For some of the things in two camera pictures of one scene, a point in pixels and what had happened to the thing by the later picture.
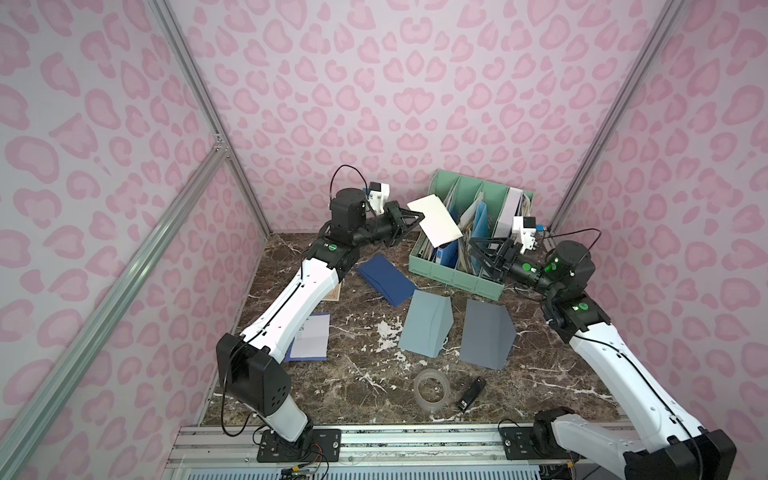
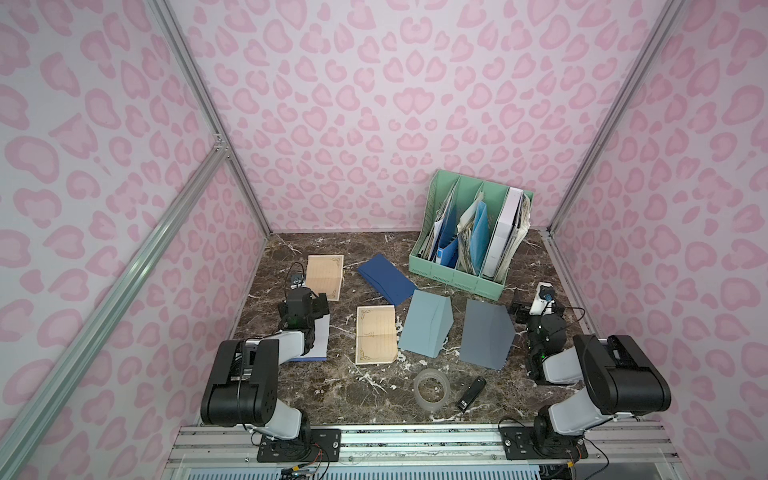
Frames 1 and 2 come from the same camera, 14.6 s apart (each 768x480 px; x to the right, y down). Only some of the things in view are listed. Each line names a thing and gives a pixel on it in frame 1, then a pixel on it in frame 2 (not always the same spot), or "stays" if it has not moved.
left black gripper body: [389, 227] -> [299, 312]
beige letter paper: [439, 223] -> [376, 334]
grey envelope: [488, 333] stays
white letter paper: [311, 339] stays
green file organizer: [480, 210] stays
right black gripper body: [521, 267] -> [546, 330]
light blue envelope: [427, 324] stays
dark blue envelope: [380, 274] stays
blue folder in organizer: [480, 230] stays
